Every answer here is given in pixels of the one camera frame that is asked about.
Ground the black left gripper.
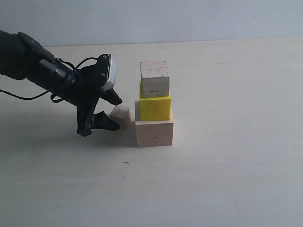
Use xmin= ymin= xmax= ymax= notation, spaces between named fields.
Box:
xmin=51 ymin=66 xmax=122 ymax=137

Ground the medium wooden cube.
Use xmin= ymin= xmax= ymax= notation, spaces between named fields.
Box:
xmin=140 ymin=61 xmax=170 ymax=98

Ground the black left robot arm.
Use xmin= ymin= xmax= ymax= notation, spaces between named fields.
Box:
xmin=0 ymin=31 xmax=122 ymax=137

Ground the large wooden cube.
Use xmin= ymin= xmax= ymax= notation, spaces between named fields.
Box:
xmin=134 ymin=98 xmax=175 ymax=148

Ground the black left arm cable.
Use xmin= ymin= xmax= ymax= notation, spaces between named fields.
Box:
xmin=0 ymin=56 xmax=98 ymax=104

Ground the yellow cube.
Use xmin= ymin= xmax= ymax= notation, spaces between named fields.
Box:
xmin=139 ymin=82 xmax=172 ymax=121

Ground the small wooden cube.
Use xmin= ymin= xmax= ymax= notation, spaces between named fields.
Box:
xmin=110 ymin=104 xmax=131 ymax=129

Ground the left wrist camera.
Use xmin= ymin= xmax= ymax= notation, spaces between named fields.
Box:
xmin=95 ymin=54 xmax=117 ymax=91

